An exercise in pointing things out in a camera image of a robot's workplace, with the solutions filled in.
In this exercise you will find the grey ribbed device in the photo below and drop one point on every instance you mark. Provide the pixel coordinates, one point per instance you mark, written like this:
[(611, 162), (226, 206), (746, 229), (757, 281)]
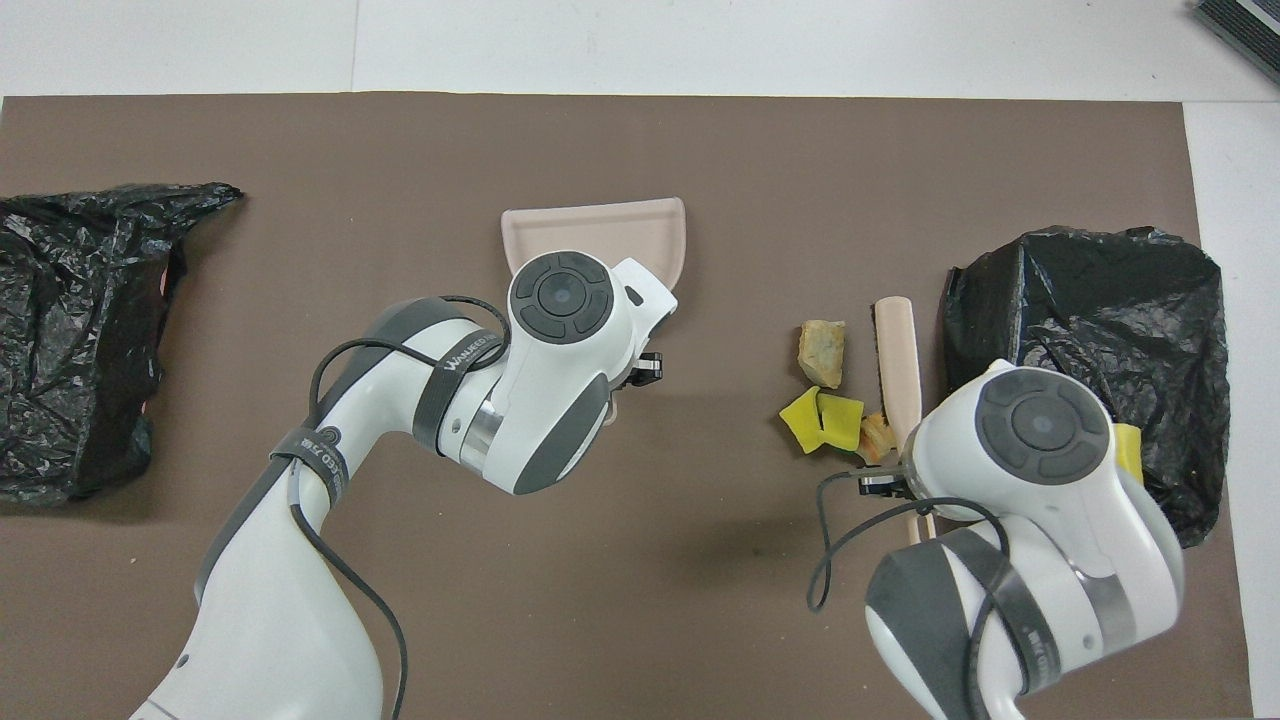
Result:
[(1245, 25)]

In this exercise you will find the beige toy bread chunk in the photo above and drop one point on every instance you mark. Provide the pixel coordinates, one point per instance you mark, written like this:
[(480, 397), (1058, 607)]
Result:
[(821, 352)]

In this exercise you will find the brown paper table mat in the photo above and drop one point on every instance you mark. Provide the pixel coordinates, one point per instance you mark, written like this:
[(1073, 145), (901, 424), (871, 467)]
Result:
[(600, 600)]

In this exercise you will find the black bag lined bin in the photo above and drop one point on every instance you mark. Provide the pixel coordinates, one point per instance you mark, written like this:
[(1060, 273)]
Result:
[(1100, 300), (60, 400)]

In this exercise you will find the yellow green sponge piece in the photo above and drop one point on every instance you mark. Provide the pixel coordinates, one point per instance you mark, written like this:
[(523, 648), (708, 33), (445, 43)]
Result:
[(1128, 455), (802, 422), (842, 422)]

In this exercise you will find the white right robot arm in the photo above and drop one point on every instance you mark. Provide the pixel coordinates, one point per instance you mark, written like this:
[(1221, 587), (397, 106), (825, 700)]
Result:
[(1040, 450)]

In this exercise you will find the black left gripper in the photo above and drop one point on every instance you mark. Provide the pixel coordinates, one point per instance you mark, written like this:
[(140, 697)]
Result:
[(647, 368)]

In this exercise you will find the beige plastic dustpan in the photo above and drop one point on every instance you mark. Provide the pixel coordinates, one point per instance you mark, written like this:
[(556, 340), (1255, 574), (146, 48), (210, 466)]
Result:
[(600, 225)]

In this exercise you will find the toy croissant half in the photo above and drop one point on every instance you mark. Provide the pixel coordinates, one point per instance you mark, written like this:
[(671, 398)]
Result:
[(877, 438)]

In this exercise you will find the beige hand brush black bristles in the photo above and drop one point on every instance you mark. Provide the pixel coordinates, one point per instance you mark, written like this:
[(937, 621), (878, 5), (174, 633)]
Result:
[(895, 360)]

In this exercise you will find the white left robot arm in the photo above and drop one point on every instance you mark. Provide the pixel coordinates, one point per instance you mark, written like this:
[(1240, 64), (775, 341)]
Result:
[(560, 380)]

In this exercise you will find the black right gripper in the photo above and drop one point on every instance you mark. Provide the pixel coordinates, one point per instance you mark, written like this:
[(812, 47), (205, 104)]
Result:
[(880, 484)]

